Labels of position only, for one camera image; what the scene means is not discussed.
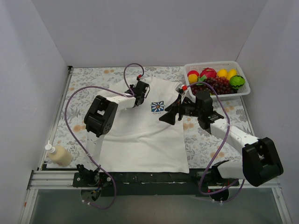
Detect white t-shirt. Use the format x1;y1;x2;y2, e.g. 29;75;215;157
87;77;189;173

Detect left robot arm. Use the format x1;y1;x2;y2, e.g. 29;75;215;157
84;80;150;159

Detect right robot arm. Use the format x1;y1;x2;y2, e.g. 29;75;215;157
159;91;284;187

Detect red yellow toy apple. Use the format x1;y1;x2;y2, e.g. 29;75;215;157
187;70;199;84

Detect purple toy grapes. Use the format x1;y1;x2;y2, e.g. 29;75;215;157
191;77;237;95

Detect red dragon fruit toy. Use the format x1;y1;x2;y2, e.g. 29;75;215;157
200;68;217;78

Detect yellow toy lemon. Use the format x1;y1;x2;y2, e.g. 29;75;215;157
217;69;228;78

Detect green toy watermelon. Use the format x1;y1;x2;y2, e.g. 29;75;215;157
229;75;245;90

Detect yellow toy mango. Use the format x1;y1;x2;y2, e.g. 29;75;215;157
226;69;237;81

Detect white plastic basket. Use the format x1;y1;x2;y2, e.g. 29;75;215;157
183;61;250;100

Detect beige lotion pump bottle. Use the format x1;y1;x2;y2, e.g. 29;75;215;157
44;142;72;167

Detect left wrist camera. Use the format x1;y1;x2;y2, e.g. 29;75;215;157
136;75;147;83

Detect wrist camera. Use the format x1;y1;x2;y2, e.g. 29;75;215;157
136;75;147;83
175;84;189;101

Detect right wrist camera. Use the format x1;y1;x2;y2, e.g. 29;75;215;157
175;84;189;101

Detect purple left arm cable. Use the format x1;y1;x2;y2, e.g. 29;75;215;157
64;63;145;210

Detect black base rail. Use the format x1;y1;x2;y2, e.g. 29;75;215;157
72;168;241;196

